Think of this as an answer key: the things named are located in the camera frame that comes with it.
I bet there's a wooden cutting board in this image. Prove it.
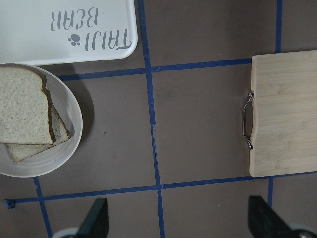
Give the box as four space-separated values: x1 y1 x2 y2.
246 50 317 177

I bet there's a bread slice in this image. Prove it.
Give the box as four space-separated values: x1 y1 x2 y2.
5 104 71 163
0 64 55 145

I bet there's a round white plate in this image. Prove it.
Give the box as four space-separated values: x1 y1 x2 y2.
0 64 83 178

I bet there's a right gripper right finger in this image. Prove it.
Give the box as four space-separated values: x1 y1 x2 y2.
248 196 317 238

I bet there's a cream bear tray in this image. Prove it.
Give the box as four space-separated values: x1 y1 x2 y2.
0 0 138 65

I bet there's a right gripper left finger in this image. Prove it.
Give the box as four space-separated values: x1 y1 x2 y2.
75 198 109 238

